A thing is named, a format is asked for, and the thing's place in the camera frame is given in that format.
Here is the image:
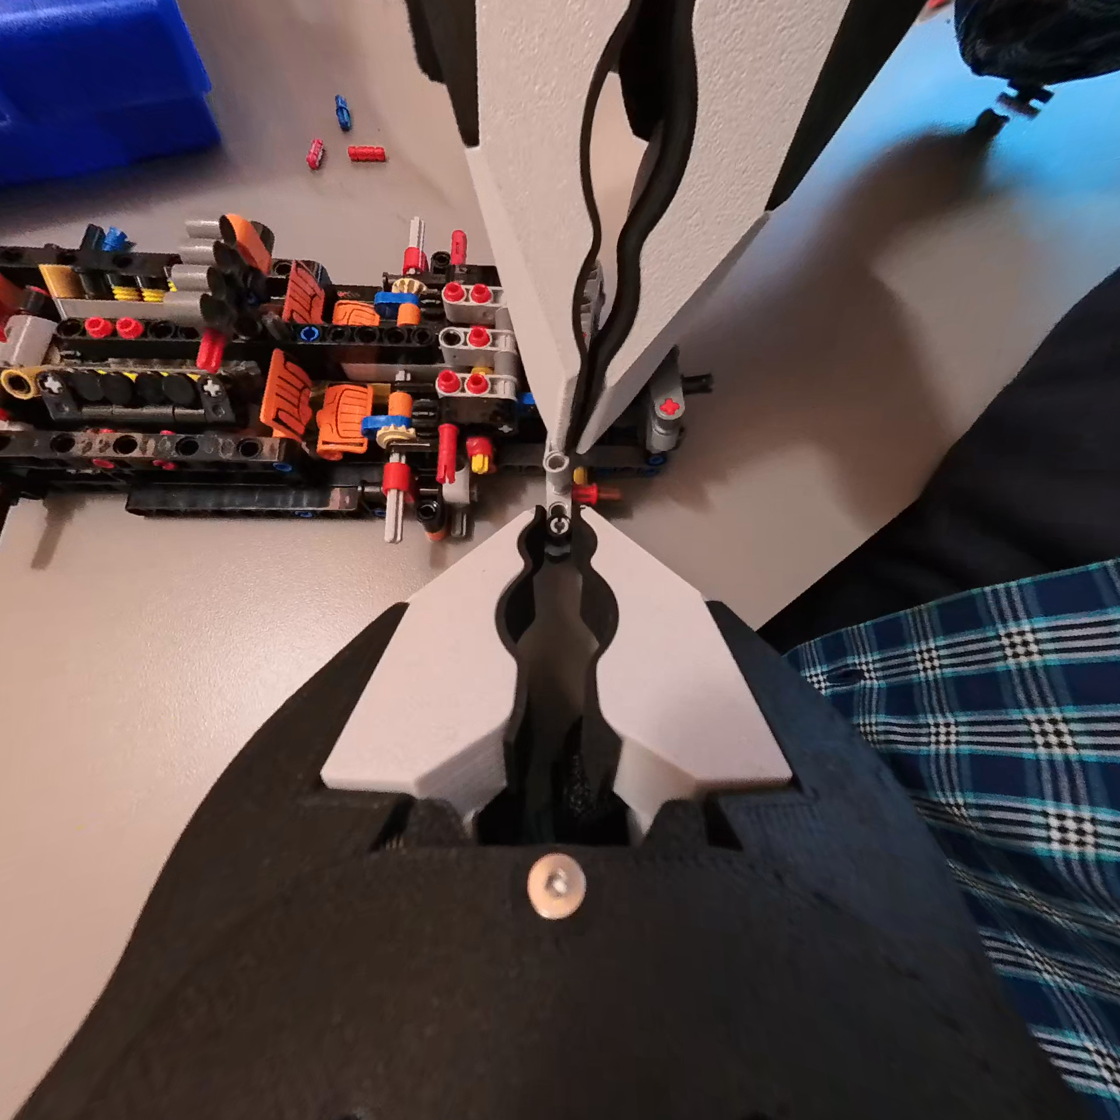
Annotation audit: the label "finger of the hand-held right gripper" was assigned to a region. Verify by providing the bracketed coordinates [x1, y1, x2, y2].
[464, 0, 633, 456]
[572, 0, 853, 456]

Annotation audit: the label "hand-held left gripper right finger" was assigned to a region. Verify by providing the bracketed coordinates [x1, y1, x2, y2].
[573, 510, 794, 843]

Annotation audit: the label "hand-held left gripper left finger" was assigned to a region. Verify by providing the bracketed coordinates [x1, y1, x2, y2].
[322, 510, 543, 831]

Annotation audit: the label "black lego technic model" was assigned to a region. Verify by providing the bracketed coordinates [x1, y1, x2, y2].
[0, 213, 716, 545]

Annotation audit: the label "blue plaid shirt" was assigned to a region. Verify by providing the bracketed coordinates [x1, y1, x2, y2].
[787, 560, 1120, 1120]

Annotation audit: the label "black trousers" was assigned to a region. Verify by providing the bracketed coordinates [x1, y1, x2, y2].
[756, 270, 1120, 655]

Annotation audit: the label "blue plastic bin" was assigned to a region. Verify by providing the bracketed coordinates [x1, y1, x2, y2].
[0, 0, 223, 190]

